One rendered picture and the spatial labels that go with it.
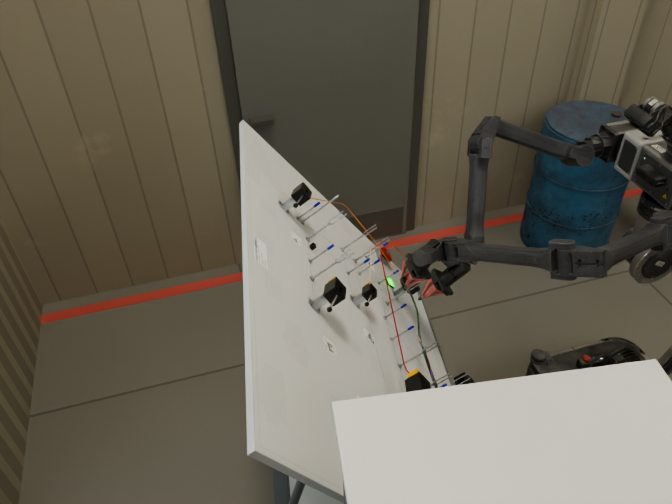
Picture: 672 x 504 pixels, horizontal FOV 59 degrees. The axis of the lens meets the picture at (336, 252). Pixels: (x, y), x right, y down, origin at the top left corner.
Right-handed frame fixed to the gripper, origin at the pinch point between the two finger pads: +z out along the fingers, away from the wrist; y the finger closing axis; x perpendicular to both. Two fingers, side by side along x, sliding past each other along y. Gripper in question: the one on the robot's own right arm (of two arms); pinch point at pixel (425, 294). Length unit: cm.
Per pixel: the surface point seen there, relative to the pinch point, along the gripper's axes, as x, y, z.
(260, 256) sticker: -91, 21, -9
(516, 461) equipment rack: -97, 91, -49
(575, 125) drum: 130, -111, -69
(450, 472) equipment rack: -103, 89, -43
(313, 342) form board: -78, 41, -7
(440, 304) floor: 118, -63, 51
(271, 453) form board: -104, 72, -11
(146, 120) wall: -52, -158, 80
